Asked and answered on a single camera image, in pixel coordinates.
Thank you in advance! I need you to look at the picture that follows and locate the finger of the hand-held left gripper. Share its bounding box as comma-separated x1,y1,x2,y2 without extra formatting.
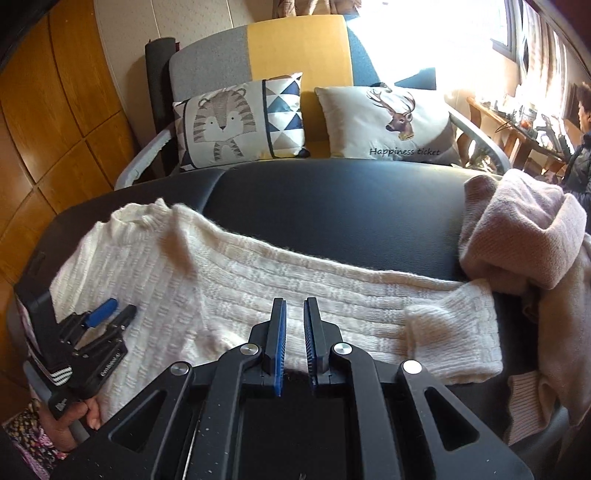
104,305,137,334
69,299,119,333

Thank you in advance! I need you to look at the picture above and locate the white knit sweater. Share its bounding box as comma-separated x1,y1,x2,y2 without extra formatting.
48,198,504,423

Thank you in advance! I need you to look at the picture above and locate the striped curtain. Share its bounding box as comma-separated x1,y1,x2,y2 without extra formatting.
517,0,575,118

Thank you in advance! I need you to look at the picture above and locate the tiger print cushion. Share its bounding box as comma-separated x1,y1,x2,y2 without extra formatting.
172,72,311,172

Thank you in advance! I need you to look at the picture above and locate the cluttered wooden desk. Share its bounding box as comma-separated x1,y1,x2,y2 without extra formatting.
466,95,573,176

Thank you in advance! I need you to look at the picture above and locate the person's left hand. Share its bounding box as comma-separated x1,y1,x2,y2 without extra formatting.
39,396,105,455

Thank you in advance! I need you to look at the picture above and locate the black rolled mat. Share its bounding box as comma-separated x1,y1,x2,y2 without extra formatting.
144,37,178,139

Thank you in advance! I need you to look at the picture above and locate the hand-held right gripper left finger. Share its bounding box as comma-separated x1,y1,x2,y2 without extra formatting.
48,298,289,480

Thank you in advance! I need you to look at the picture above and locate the deer print cushion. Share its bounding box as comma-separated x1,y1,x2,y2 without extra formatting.
314,83,462,166

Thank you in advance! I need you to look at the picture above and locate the window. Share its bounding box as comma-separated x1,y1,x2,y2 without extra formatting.
351,0,522,88

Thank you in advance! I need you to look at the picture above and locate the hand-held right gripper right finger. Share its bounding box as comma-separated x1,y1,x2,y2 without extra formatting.
303,298,535,480

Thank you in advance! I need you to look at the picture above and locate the pink knit sweater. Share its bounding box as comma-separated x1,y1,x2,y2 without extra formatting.
458,168,591,446

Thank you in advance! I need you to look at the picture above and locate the grey yellow blue sofa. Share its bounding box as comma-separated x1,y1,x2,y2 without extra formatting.
114,14,513,191

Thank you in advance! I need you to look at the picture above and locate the patterned beige curtain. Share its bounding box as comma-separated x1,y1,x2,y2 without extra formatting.
272,0,361,17

